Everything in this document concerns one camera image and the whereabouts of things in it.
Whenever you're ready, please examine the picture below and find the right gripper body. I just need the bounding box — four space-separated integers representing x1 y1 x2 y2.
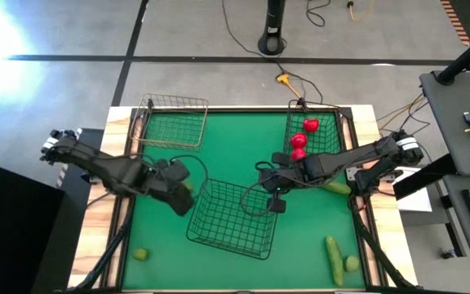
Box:
258 164 304 194

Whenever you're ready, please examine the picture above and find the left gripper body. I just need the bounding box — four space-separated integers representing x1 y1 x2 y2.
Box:
157 179 197 218

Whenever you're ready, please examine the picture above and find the green cucumber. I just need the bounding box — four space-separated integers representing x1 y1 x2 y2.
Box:
325 235 346 287
322 180 353 196

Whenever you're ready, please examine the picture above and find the green table mat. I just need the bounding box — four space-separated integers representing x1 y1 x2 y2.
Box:
121 109 367 292

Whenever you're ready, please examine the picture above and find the yellow power plug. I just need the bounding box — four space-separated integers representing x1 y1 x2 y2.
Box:
275 72 302 99

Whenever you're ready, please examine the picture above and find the white paper sheet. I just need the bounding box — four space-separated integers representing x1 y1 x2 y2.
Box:
393 166 434 214

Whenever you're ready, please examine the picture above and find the black floor stand pole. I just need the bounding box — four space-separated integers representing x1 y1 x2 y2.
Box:
257 0 288 57

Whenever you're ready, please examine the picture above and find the large black box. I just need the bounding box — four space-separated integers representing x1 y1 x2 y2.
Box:
0 157 67 294

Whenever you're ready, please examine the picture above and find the grey side desk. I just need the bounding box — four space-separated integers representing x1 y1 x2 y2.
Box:
418 69 470 277

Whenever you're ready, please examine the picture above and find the black slanted pole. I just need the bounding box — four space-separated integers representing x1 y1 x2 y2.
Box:
437 26 470 87

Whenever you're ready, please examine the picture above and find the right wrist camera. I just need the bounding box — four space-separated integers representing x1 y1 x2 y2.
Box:
266 197 288 215

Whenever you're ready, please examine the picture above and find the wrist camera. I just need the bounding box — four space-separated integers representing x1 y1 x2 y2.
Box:
162 158 190 181
266 197 288 215

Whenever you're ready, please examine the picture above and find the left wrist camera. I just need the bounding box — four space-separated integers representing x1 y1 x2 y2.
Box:
162 158 190 181

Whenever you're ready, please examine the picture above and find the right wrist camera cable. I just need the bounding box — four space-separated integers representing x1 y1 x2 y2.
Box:
241 160 279 217

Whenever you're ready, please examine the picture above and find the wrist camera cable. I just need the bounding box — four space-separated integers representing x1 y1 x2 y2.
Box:
241 160 279 217
143 153 210 198

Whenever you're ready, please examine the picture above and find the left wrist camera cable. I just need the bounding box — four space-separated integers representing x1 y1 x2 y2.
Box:
143 153 210 198

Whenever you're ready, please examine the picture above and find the large black wire basket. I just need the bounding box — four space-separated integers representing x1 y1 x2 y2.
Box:
185 177 280 261

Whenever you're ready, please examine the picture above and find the small black wire basket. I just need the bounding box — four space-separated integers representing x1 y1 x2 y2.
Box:
282 99 344 158

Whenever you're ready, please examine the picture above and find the black table frame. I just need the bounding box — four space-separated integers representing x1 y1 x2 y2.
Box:
111 105 370 293

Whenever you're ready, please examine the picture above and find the copper wire basket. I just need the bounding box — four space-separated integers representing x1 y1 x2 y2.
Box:
128 92 211 152

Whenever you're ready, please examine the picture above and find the black floor cable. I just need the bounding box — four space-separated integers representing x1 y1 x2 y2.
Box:
220 0 326 107

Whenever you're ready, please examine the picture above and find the thin black cable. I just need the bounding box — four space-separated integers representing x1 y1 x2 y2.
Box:
305 0 332 29

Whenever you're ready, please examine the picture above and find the yellow floor cable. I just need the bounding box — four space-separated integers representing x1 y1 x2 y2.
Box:
345 0 378 24

